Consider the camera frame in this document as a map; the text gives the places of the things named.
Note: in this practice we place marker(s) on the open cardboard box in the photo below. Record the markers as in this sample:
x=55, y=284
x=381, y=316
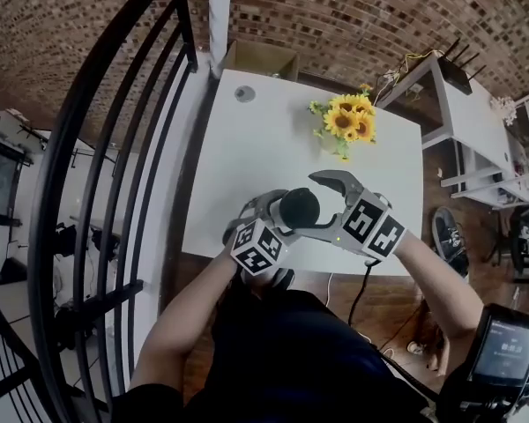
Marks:
x=264, y=60

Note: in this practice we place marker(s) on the white shelf desk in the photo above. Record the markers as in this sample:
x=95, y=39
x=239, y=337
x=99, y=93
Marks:
x=471, y=121

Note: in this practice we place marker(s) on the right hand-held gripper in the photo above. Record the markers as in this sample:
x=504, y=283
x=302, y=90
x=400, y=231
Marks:
x=370, y=227

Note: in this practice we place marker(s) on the black chest-mounted phone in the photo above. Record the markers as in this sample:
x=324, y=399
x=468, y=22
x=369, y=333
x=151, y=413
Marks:
x=504, y=346

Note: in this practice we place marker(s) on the person's left forearm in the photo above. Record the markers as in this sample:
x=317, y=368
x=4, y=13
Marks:
x=181, y=324

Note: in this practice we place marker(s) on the white round pillar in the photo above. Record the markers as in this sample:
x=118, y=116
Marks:
x=219, y=16

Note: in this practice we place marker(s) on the person's black shirt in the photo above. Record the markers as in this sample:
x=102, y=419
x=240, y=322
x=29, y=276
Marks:
x=291, y=359

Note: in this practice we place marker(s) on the sunflower bouquet in vase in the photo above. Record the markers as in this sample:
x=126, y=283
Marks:
x=346, y=121

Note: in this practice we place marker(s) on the black round lid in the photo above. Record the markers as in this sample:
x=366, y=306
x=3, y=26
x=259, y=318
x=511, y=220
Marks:
x=300, y=207

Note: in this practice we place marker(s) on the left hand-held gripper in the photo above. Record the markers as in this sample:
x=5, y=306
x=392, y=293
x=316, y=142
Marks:
x=256, y=250

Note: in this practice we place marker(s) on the black metal stair railing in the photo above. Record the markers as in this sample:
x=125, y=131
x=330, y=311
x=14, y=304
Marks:
x=59, y=192

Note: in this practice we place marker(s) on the person's right forearm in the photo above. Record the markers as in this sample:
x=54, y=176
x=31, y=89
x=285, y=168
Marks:
x=441, y=289

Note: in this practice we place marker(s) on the black router with antennas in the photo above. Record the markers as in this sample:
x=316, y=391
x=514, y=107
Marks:
x=456, y=75

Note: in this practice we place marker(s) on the white flower bunch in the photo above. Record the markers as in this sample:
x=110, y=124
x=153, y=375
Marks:
x=504, y=108

